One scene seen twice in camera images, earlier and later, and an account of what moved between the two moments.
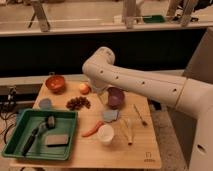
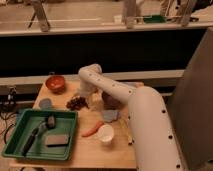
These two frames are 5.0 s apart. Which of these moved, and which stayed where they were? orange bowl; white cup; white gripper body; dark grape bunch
Moved: white gripper body
Stayed: orange bowl; dark grape bunch; white cup
